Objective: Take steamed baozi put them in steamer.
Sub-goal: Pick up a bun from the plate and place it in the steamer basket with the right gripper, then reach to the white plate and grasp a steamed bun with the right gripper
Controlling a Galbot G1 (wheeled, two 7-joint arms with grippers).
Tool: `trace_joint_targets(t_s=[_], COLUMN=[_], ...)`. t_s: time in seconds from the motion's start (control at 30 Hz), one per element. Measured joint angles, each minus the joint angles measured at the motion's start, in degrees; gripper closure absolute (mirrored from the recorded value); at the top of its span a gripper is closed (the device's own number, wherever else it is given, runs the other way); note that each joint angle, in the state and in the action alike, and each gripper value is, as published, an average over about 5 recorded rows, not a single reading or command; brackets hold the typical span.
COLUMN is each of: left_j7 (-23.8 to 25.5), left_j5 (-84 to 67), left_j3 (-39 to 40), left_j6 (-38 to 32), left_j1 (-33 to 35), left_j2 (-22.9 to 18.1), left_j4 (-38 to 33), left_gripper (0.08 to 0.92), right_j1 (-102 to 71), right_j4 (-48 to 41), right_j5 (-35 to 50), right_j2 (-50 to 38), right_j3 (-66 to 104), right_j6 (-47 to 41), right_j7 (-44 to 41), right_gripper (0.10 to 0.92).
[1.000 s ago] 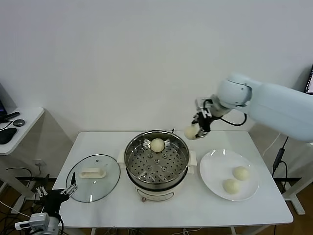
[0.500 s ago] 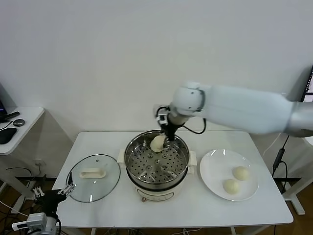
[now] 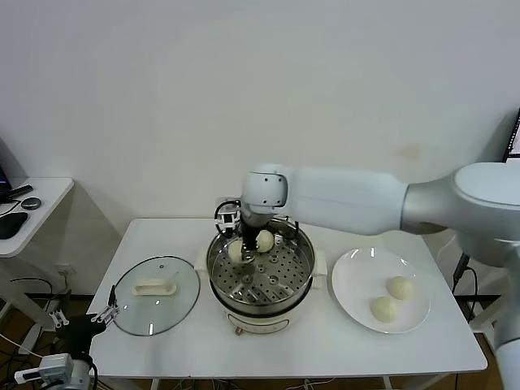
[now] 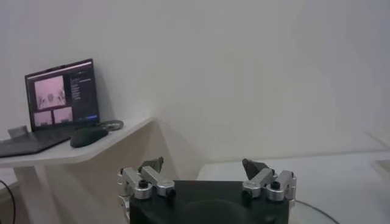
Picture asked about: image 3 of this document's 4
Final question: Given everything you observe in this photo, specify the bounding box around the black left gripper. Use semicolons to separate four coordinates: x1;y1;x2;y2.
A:
48;284;120;356

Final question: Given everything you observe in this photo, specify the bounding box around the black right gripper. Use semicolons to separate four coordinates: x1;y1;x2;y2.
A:
240;226;263;266

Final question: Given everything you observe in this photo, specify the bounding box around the white steamed baozi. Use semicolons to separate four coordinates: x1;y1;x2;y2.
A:
370;296;398;325
227;240;245;264
385;275;415;301
255;229;275;254

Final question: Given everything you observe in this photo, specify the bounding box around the glass pot lid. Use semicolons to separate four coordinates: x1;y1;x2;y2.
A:
110;254;202;337

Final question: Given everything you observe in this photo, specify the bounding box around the steel steamer basket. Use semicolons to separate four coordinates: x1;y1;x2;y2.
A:
193;216;328;306

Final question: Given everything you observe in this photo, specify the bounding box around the cream electric cooker base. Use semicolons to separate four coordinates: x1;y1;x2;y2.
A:
210;279;314;337

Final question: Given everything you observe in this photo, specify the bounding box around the white round plate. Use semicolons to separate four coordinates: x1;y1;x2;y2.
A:
331;246;431;336

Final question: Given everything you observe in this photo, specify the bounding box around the white side table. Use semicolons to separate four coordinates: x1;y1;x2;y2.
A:
0;177;76;334

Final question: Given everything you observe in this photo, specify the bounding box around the black open laptop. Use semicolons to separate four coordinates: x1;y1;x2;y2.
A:
0;136;33;205
502;107;520;163

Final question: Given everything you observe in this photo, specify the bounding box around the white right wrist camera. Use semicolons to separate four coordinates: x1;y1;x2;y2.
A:
214;201;241;237

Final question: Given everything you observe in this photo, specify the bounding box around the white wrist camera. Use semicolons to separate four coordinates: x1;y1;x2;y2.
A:
14;353;75;385
214;201;241;237

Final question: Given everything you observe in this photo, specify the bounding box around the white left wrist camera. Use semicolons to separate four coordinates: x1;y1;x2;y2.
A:
14;353;75;385

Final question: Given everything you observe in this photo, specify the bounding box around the black floor cable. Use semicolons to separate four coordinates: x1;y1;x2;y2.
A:
8;277;54;294

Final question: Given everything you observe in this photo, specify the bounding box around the black adapter cable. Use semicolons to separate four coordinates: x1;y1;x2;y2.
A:
452;251;481;326

